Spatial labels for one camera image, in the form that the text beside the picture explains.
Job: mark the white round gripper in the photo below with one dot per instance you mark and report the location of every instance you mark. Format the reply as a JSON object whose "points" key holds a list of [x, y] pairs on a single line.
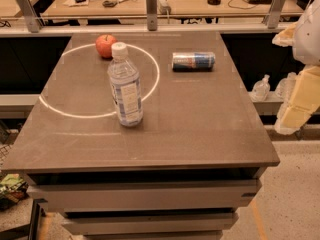
{"points": [[308, 37]]}

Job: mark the red bull can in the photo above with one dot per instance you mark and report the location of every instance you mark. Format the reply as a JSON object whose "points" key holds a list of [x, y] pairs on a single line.
{"points": [[193, 61]]}

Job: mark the small clear bottle right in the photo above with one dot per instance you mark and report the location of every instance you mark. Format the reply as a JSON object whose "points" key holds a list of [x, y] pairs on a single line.
{"points": [[285, 85]]}

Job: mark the small clear bottle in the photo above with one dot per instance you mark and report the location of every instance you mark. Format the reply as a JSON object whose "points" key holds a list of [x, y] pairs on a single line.
{"points": [[261, 89], [285, 85]]}

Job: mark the small clear bottle left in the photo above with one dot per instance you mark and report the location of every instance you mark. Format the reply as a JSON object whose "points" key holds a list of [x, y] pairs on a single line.
{"points": [[261, 89]]}

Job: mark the white power strip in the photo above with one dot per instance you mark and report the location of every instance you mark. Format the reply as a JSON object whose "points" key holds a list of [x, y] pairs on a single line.
{"points": [[163, 7]]}

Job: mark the clear plastic water bottle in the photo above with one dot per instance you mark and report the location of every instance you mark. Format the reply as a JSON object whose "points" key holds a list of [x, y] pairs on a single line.
{"points": [[124, 81]]}

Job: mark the red apple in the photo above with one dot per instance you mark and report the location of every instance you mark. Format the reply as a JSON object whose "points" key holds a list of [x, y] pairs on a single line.
{"points": [[103, 45]]}

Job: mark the grey table drawer base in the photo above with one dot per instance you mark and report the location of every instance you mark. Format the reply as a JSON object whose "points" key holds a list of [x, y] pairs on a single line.
{"points": [[148, 209]]}

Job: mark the black sunglasses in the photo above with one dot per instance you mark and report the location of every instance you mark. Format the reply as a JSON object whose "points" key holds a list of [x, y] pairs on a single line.
{"points": [[109, 4]]}

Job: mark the colourful snack bag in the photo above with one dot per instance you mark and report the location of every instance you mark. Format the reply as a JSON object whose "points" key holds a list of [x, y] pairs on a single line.
{"points": [[13, 189]]}

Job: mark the metal post right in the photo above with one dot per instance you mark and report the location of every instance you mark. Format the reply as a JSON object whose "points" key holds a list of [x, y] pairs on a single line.
{"points": [[273, 16]]}

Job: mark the metal post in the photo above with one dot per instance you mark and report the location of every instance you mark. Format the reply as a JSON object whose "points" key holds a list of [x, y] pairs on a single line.
{"points": [[32, 21], [151, 11], [273, 16]]}

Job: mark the metal post middle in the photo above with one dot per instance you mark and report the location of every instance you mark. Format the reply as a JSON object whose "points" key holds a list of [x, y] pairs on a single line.
{"points": [[151, 11]]}

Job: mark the metal post left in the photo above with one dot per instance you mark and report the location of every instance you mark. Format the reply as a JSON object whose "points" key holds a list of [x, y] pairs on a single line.
{"points": [[32, 21]]}

